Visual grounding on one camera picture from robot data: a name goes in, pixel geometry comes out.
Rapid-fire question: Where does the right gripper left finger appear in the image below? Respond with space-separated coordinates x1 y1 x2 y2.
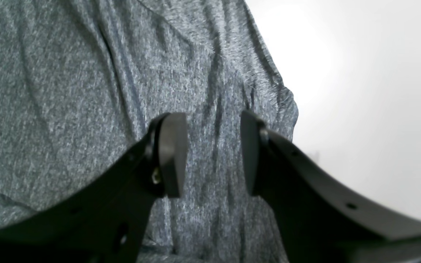
0 112 188 263

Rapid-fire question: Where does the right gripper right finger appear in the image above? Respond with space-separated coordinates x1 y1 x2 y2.
240 110 421 263

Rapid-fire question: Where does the grey long-sleeve T-shirt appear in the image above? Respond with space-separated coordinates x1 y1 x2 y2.
0 0 298 263

